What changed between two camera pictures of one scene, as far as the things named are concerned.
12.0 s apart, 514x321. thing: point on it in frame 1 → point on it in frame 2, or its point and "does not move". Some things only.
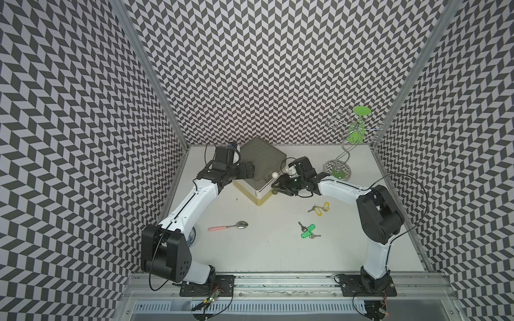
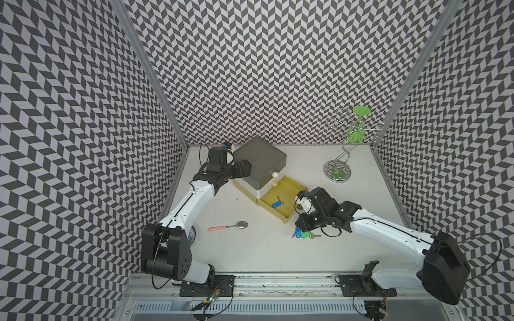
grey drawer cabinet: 268,160 does not move
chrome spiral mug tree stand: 359,127 does not move
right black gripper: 284,182 → 305,226
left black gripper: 243,174 does not move
